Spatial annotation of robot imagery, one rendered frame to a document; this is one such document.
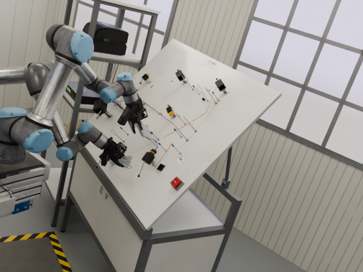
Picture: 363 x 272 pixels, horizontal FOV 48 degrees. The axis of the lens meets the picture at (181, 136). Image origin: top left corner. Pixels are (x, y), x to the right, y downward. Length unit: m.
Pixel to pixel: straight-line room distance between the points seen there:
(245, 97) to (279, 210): 1.83
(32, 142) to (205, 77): 1.28
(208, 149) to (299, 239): 1.98
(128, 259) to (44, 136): 1.00
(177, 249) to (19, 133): 1.13
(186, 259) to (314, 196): 1.66
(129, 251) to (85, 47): 1.22
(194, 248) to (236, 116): 0.82
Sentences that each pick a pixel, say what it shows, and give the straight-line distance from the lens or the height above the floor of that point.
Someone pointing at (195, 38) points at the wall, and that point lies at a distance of 4.16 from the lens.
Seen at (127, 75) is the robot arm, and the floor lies 1.58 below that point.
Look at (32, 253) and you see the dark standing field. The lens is 3.26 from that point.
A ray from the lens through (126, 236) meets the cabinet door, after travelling 2.44.
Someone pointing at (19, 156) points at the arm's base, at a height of 1.20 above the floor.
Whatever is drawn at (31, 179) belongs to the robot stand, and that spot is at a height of 1.06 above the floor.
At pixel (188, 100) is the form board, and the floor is 1.42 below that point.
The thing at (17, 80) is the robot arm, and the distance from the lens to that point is 2.22.
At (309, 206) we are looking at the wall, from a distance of 3.85.
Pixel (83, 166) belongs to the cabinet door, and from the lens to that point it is 3.00.
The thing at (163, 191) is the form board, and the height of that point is 1.03.
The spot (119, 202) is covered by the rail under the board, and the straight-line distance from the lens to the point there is 2.40.
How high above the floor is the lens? 2.06
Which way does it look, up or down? 20 degrees down
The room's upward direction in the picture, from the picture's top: 17 degrees clockwise
